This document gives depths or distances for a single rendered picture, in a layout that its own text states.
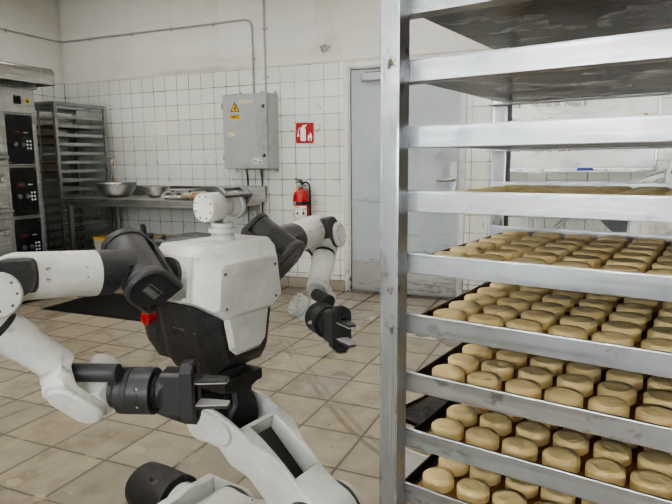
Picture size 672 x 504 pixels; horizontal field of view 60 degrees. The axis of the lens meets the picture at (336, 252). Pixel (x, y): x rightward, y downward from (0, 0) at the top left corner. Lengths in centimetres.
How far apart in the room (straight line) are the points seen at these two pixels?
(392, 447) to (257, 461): 54
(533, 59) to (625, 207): 21
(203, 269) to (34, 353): 36
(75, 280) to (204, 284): 26
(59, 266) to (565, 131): 87
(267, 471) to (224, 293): 41
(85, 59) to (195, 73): 147
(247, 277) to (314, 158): 422
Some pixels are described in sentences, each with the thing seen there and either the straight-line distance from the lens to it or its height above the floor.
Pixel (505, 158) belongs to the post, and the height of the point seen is 120.
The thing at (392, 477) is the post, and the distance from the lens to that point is 94.
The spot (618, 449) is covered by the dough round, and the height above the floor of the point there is 79.
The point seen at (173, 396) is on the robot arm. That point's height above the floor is 77.
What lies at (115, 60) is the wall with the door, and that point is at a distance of 692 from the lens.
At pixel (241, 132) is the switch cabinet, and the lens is 565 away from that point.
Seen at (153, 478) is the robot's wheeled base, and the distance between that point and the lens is 177.
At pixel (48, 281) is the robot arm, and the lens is 115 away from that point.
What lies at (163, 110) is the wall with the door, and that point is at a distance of 646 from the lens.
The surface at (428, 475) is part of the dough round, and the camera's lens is 100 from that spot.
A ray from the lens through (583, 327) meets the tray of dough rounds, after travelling 89.
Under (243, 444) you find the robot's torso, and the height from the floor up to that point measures 58.
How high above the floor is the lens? 120
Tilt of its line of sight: 9 degrees down
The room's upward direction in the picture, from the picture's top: straight up
